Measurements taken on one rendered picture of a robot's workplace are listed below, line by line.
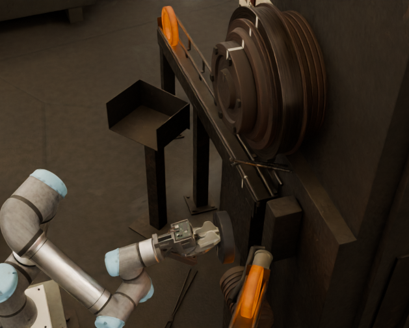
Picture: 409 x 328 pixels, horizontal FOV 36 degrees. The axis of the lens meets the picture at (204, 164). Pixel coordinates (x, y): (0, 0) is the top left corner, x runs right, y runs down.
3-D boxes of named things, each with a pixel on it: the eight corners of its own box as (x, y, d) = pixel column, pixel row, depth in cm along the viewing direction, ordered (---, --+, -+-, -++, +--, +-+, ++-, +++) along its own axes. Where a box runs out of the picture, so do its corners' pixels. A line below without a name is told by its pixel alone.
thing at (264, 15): (240, 96, 226) (248, -26, 194) (294, 185, 194) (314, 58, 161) (224, 99, 225) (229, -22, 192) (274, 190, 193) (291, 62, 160)
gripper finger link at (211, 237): (225, 230, 178) (195, 239, 179) (230, 241, 183) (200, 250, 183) (224, 221, 181) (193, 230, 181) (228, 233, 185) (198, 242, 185)
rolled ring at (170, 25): (170, 16, 285) (177, 15, 286) (160, 0, 299) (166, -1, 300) (172, 53, 296) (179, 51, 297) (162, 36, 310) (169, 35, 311)
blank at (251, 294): (256, 308, 195) (246, 306, 196) (266, 261, 193) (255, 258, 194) (248, 326, 180) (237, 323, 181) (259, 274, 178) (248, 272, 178)
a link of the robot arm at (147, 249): (149, 271, 185) (145, 248, 190) (163, 266, 184) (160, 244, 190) (140, 257, 179) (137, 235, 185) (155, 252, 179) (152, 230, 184)
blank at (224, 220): (224, 200, 187) (213, 200, 187) (236, 235, 175) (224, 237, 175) (222, 237, 197) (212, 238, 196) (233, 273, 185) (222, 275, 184)
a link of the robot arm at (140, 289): (121, 310, 191) (108, 286, 185) (140, 282, 198) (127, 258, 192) (142, 315, 187) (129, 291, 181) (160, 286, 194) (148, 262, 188)
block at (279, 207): (288, 239, 220) (296, 192, 203) (297, 257, 214) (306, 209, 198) (259, 246, 217) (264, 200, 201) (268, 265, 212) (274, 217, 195)
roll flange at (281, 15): (266, 91, 228) (278, -30, 196) (323, 179, 196) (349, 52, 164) (240, 96, 226) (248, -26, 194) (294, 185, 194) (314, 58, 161)
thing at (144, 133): (147, 197, 310) (139, 78, 260) (190, 222, 299) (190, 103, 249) (119, 222, 298) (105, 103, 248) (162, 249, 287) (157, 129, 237)
